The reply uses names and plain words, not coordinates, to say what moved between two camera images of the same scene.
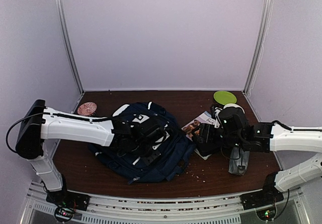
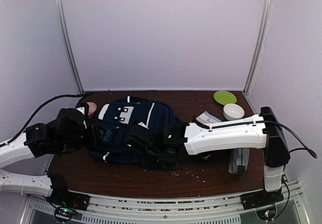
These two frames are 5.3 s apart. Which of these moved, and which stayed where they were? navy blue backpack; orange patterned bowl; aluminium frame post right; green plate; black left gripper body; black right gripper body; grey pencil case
Moved: black right gripper body; navy blue backpack; black left gripper body
Stayed: green plate; grey pencil case; aluminium frame post right; orange patterned bowl
